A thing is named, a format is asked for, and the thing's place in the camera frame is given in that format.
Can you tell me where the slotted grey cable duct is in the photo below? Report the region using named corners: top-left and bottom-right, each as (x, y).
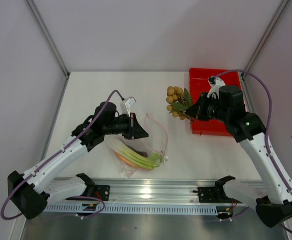
top-left (44, 202), bottom-right (230, 216)

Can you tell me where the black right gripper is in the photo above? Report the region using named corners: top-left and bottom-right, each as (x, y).
top-left (186, 92), bottom-right (230, 124)

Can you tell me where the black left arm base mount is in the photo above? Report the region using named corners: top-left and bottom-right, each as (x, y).
top-left (66, 184), bottom-right (110, 201)

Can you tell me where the clear pink zip top bag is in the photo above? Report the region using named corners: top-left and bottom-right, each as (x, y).
top-left (106, 113), bottom-right (168, 179)

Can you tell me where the left aluminium frame post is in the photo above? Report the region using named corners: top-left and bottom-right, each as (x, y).
top-left (23, 0), bottom-right (69, 78)

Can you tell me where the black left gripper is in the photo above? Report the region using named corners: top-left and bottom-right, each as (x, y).
top-left (103, 112), bottom-right (148, 140)

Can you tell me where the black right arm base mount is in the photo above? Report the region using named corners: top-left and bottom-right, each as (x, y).
top-left (192, 186), bottom-right (232, 203)

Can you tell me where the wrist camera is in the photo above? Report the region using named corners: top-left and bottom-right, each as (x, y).
top-left (207, 76), bottom-right (226, 99)
top-left (120, 96), bottom-right (136, 116)

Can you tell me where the red plastic tray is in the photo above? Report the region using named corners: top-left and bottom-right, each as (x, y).
top-left (189, 68), bottom-right (241, 137)

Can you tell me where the yellow longan fruit bunch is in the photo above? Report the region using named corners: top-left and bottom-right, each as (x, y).
top-left (166, 86), bottom-right (194, 123)

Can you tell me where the aluminium frame post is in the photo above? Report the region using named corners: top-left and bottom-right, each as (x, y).
top-left (23, 0), bottom-right (69, 78)
top-left (240, 0), bottom-right (292, 78)

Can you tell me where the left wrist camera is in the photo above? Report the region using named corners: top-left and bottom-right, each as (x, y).
top-left (120, 96), bottom-right (136, 116)

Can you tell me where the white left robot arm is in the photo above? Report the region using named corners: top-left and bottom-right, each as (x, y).
top-left (7, 102), bottom-right (149, 220)

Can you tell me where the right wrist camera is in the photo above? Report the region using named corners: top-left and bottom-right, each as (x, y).
top-left (207, 76), bottom-right (226, 99)

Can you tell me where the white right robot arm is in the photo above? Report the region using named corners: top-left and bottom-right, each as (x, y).
top-left (185, 85), bottom-right (292, 228)

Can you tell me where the right aluminium frame post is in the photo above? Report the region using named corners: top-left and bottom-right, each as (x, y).
top-left (240, 0), bottom-right (292, 78)

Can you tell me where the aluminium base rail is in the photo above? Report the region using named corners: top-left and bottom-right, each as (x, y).
top-left (19, 178), bottom-right (290, 203)

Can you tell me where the green white celery stalk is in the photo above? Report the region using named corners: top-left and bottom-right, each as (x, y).
top-left (107, 137), bottom-right (165, 171)

